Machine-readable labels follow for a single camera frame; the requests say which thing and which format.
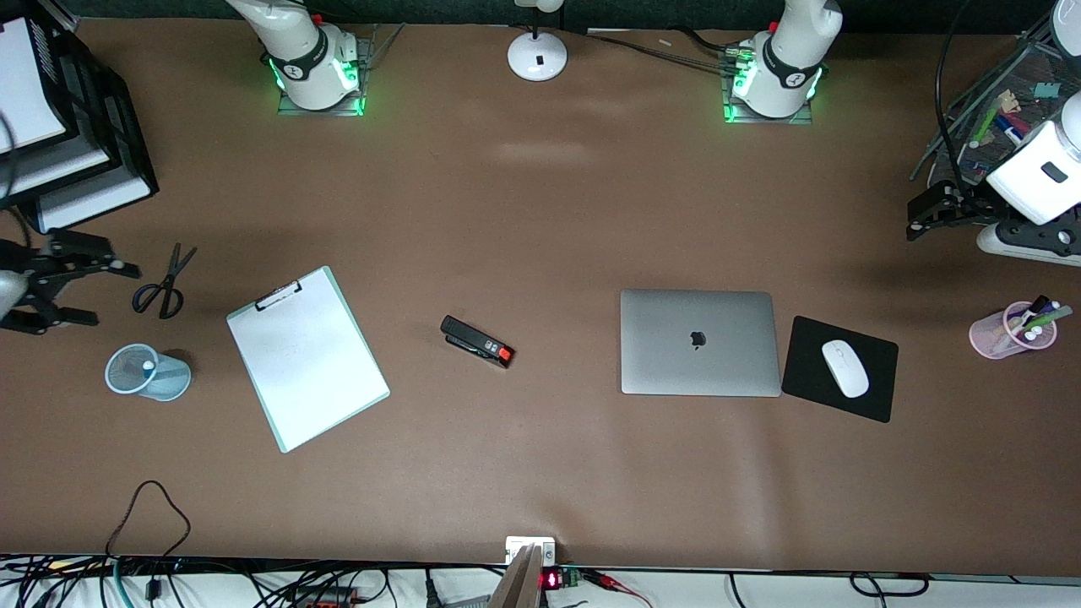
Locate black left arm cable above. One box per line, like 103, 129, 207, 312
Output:
932, 0, 974, 197

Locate black stapler with red end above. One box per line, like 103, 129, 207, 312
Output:
440, 315, 514, 370

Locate black mouse pad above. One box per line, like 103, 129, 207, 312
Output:
781, 316, 899, 424

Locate white paper sheet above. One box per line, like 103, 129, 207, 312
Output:
38, 167, 155, 235

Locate blue mesh pen cup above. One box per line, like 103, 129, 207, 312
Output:
105, 343, 192, 402

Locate green marker with white tip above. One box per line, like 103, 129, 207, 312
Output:
970, 95, 1012, 149

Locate red wires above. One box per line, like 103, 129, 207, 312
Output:
583, 570, 653, 608

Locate black looped cord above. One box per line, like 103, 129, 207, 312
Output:
106, 480, 192, 584

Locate white computer mouse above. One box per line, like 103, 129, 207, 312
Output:
822, 339, 871, 399

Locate pink mesh pen cup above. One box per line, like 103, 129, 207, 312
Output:
969, 301, 1058, 361

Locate black stacked paper tray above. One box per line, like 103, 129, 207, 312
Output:
0, 15, 160, 236

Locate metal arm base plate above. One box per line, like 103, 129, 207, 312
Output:
720, 46, 816, 126
277, 38, 369, 117

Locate black wire mesh desk organizer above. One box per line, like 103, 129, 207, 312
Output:
910, 8, 1081, 182

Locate black scissors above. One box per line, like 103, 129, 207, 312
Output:
131, 243, 199, 320

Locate white paper stack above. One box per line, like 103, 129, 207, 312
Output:
0, 19, 68, 153

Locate white round stand base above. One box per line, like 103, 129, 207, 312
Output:
507, 0, 568, 83

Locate teal clipboard with white paper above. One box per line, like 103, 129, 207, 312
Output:
226, 266, 391, 454

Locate black floor cable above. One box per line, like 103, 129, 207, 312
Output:
849, 572, 932, 597

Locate grey camera post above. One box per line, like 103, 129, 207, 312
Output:
488, 545, 543, 608

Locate black table cable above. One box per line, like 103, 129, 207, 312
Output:
557, 25, 744, 77

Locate white socket box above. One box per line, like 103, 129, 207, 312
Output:
505, 536, 557, 567

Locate silver laptop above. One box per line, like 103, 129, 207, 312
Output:
620, 289, 783, 398

